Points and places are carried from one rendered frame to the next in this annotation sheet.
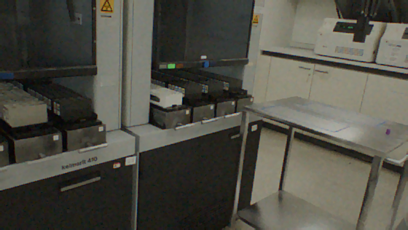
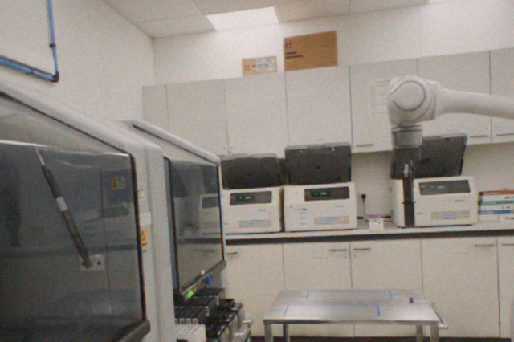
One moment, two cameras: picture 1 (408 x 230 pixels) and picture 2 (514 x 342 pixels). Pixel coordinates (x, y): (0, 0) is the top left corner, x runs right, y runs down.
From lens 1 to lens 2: 0.79 m
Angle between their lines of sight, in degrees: 34
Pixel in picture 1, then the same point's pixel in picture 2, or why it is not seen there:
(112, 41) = (149, 281)
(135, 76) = (165, 320)
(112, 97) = not seen: outside the picture
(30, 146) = not seen: outside the picture
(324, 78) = (234, 261)
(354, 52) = (260, 223)
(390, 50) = (298, 215)
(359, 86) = (276, 260)
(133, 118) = not seen: outside the picture
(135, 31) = (161, 262)
